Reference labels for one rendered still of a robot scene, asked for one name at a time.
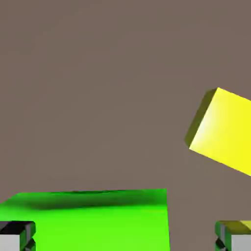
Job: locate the large green box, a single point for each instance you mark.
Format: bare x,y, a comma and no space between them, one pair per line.
102,225

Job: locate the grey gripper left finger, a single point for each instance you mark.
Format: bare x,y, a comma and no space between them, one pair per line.
13,235

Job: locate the large yellow box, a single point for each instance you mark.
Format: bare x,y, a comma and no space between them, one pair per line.
225,129

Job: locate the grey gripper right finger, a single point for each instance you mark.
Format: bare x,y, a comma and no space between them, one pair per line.
235,237

